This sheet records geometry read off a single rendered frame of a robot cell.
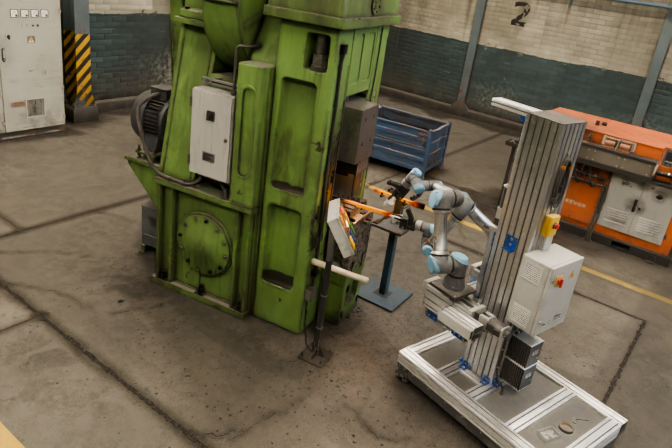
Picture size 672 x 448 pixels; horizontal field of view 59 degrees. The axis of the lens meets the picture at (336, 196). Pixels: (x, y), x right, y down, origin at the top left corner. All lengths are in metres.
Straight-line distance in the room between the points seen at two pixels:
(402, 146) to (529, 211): 4.76
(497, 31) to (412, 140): 4.38
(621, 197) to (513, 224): 3.81
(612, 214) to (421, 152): 2.51
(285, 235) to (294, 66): 1.25
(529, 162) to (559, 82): 8.08
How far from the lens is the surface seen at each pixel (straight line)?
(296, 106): 4.12
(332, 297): 4.74
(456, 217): 4.15
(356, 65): 4.23
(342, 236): 3.80
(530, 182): 3.67
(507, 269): 3.89
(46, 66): 8.67
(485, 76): 12.16
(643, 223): 7.52
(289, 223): 4.38
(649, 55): 11.34
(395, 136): 8.33
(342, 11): 3.81
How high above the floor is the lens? 2.74
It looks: 22 degrees down
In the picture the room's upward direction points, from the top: 8 degrees clockwise
